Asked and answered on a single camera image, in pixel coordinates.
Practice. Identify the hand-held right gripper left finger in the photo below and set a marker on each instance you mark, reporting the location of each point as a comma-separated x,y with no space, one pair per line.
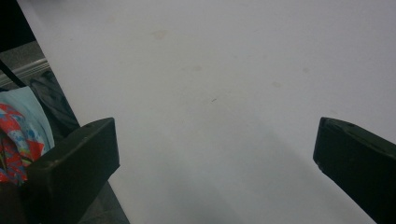
71,168

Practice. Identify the dark grey cloth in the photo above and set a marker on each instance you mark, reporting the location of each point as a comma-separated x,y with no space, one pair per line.
54,102

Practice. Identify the light blue red patterned cloth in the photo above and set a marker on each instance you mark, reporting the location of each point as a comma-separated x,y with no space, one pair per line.
21,130

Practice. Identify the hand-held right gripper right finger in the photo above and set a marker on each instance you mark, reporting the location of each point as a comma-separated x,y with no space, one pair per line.
358,165

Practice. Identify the silver metal rail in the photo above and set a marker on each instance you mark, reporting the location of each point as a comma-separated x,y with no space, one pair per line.
25,71

